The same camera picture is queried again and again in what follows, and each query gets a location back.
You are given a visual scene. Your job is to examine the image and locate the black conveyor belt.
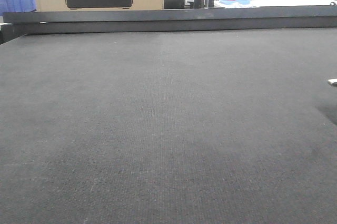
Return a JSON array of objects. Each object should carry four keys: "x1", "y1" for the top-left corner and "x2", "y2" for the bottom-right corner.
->
[{"x1": 1, "y1": 28, "x2": 336, "y2": 223}]

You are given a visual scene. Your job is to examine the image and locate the silver metal valve part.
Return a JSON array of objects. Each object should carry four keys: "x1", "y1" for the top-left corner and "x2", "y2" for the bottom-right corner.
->
[{"x1": 328, "y1": 79, "x2": 337, "y2": 87}]

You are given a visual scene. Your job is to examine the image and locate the white background table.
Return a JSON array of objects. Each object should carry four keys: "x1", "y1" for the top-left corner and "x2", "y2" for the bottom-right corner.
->
[{"x1": 214, "y1": 0, "x2": 336, "y2": 8}]

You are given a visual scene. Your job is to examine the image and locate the black conveyor side rail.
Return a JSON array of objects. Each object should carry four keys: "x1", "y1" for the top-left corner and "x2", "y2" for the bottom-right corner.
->
[{"x1": 1, "y1": 5, "x2": 336, "y2": 36}]

